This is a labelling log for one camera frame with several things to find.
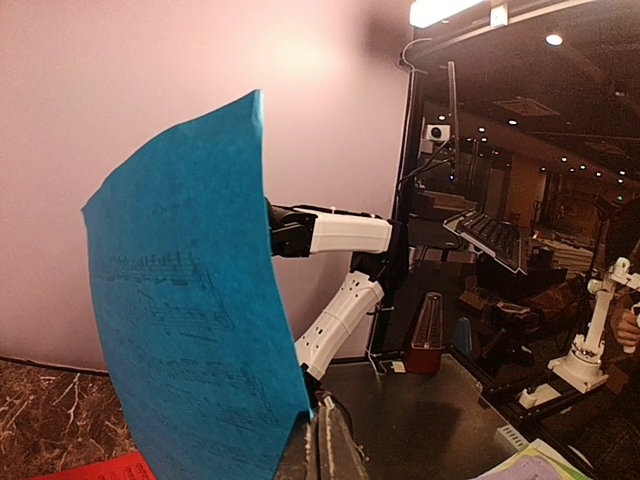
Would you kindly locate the black computer keyboard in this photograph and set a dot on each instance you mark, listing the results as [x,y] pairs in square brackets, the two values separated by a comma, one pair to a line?
[501,240]

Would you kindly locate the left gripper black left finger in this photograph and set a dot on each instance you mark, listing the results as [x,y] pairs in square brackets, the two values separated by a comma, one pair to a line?
[300,458]

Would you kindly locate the blue sheet music page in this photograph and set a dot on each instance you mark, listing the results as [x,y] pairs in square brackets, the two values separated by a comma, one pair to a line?
[190,319]

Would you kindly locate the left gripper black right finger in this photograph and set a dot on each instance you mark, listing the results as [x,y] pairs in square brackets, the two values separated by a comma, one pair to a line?
[339,457]

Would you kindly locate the right black frame post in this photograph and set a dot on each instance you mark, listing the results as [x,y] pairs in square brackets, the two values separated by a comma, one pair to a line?
[398,268]

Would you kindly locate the dark red metronome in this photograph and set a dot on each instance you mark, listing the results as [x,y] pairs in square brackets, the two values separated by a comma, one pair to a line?
[423,345]

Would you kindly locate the small white desktop robot arm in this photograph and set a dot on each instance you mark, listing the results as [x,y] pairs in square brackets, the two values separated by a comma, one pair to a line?
[581,366]

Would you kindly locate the person's hand in background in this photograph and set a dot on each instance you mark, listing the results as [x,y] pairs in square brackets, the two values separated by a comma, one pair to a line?
[626,329]

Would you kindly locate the white webcam on pole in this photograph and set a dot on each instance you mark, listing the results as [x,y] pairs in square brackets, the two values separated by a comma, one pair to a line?
[438,133]

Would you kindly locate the red sheet music page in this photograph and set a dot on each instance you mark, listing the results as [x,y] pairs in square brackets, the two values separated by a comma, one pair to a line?
[131,466]

